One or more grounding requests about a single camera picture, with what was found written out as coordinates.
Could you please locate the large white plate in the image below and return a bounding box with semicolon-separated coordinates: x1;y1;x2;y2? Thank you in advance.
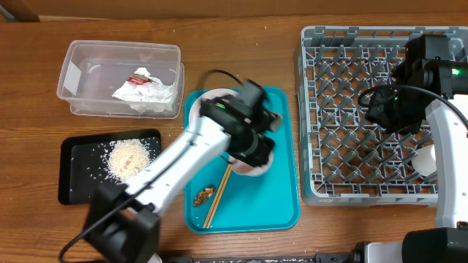
188;88;238;124

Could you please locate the small white cup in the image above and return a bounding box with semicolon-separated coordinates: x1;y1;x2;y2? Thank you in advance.
412;145;437;177

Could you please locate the grey dish rack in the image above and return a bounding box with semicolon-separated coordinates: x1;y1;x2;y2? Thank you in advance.
295;26;467;207

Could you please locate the pink bowl with crumbs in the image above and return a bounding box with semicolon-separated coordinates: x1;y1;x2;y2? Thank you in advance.
229;152;274;177

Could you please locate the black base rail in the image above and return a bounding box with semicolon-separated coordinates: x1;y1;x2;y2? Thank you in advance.
162;253;350;263

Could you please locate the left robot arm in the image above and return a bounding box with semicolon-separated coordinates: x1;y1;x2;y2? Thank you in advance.
81;94;282;262

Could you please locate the red snack wrapper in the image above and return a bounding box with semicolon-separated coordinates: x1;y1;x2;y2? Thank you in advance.
127;74;152;85

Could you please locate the pile of white rice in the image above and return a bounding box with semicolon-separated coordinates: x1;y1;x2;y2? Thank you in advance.
107;139;151;183

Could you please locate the white napkin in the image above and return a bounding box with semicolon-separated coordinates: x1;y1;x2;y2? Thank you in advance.
112;67;177;113

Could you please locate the brown food scrap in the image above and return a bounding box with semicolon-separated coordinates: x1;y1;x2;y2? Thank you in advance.
192;186;216;207

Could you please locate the teal plastic tray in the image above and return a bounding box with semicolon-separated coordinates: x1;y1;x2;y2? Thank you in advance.
184;87;300;234

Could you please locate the black tray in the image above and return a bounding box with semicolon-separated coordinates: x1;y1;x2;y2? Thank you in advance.
58;129;162;205

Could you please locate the clear plastic bin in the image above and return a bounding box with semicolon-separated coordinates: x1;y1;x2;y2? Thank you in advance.
57;40;184;119

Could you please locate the wooden chopstick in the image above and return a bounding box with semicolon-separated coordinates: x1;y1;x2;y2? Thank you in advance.
205;166;233;229
202;164;231;229

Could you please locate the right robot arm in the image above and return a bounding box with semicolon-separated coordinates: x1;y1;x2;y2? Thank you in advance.
359;58;467;262

